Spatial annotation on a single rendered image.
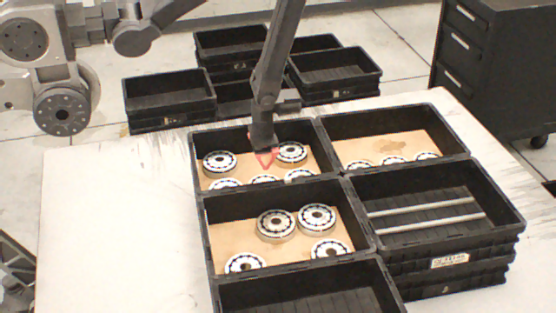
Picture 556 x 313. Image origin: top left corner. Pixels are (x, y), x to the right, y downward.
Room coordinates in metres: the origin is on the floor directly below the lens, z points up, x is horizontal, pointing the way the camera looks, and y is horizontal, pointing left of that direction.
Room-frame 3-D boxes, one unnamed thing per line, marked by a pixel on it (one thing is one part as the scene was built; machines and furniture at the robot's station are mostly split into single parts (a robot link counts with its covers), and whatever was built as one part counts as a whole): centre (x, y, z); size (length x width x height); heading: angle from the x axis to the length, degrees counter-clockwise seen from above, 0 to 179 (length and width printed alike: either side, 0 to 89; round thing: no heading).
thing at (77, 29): (1.08, 0.40, 1.45); 0.09 x 0.08 x 0.12; 16
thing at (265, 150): (1.27, 0.05, 0.99); 0.07 x 0.07 x 0.09; 14
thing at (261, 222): (1.13, 0.02, 0.86); 0.10 x 0.10 x 0.01
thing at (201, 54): (2.79, 0.25, 0.37); 0.40 x 0.30 x 0.45; 106
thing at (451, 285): (1.15, -0.39, 0.76); 0.40 x 0.30 x 0.12; 103
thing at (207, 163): (1.40, 0.19, 0.86); 0.10 x 0.10 x 0.01
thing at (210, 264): (1.06, 0.00, 0.92); 0.40 x 0.30 x 0.02; 103
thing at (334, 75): (2.52, -0.25, 0.37); 0.40 x 0.30 x 0.45; 106
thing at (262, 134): (1.29, 0.05, 1.06); 0.10 x 0.07 x 0.07; 14
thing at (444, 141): (1.44, -0.32, 0.87); 0.40 x 0.30 x 0.11; 103
